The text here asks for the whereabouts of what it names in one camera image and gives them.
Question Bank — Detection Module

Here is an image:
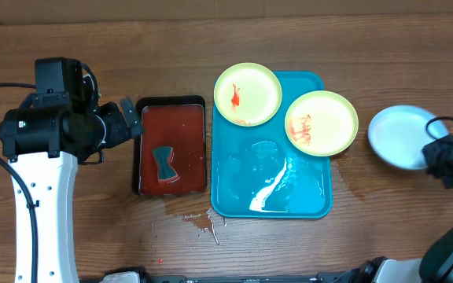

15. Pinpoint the green and pink sponge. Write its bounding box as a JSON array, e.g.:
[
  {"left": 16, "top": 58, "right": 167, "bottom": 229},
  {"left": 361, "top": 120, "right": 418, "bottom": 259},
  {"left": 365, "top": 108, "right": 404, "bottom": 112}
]
[{"left": 152, "top": 145, "right": 179, "bottom": 184}]

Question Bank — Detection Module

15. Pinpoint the black tray with red water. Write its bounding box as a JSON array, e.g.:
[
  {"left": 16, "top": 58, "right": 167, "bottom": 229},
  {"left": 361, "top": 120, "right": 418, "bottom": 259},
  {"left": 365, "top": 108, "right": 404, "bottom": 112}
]
[{"left": 133, "top": 95, "right": 207, "bottom": 196}]

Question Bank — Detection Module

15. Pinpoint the yellow plate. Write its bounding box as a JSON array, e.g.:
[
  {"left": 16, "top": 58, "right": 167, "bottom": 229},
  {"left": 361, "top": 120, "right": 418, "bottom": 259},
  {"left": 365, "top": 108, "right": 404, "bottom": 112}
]
[
  {"left": 284, "top": 90, "right": 359, "bottom": 156},
  {"left": 214, "top": 62, "right": 282, "bottom": 127}
]

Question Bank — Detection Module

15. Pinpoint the teal plastic tray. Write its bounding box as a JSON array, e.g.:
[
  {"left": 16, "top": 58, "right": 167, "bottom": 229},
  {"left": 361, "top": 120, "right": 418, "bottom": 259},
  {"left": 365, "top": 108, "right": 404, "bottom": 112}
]
[{"left": 211, "top": 71, "right": 333, "bottom": 219}]

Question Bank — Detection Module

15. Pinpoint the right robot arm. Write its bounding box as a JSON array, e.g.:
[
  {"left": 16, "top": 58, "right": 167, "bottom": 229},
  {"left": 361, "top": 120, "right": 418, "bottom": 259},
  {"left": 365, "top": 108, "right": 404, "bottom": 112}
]
[{"left": 349, "top": 116, "right": 453, "bottom": 283}]

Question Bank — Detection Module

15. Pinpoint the light blue plate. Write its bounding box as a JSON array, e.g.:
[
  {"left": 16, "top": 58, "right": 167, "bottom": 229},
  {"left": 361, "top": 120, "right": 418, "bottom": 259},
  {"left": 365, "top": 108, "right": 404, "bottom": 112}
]
[{"left": 367, "top": 105, "right": 448, "bottom": 171}]

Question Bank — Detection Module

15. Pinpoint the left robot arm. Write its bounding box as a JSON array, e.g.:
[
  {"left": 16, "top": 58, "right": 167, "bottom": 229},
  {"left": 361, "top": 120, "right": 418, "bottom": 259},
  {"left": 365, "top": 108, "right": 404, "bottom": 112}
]
[{"left": 0, "top": 57, "right": 143, "bottom": 282}]

